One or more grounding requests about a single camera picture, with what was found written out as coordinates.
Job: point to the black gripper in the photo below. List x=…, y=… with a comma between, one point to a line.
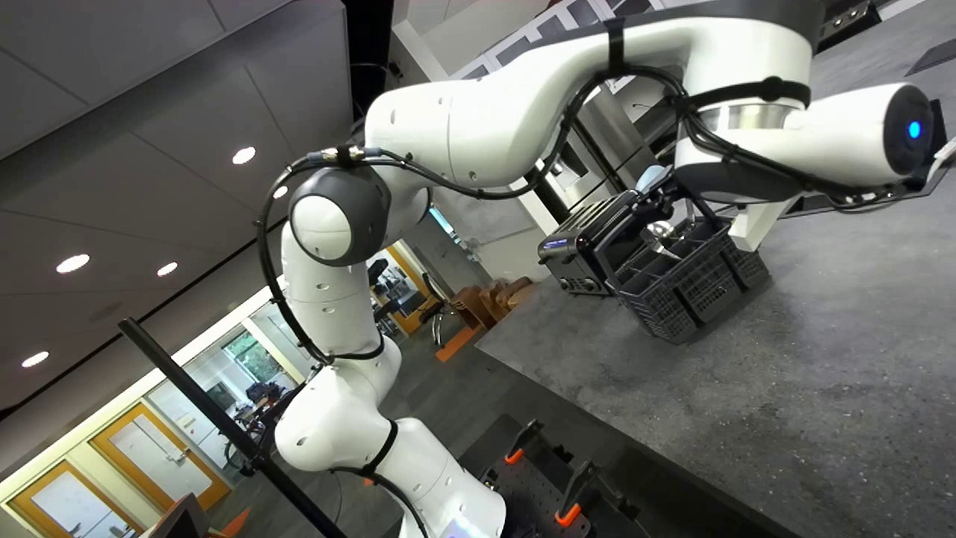
x=664, y=198

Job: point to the orange framed glass door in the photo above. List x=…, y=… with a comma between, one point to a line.
x=68, y=502
x=165, y=458

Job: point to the black tripod pole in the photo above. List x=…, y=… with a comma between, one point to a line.
x=228, y=434

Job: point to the silver metal fork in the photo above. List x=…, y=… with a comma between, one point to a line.
x=658, y=239

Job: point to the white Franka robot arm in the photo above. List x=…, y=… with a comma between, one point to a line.
x=457, y=120

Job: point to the black plastic crate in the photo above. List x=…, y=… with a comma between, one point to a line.
x=696, y=293

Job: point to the wooden orange chair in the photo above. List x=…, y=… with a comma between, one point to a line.
x=487, y=308

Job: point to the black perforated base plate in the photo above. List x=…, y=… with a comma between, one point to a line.
x=615, y=496

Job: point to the round recessed ceiling light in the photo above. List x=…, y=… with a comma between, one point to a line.
x=242, y=154
x=33, y=360
x=71, y=263
x=167, y=269

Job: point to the black ceiling pillar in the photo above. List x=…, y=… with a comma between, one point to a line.
x=369, y=50

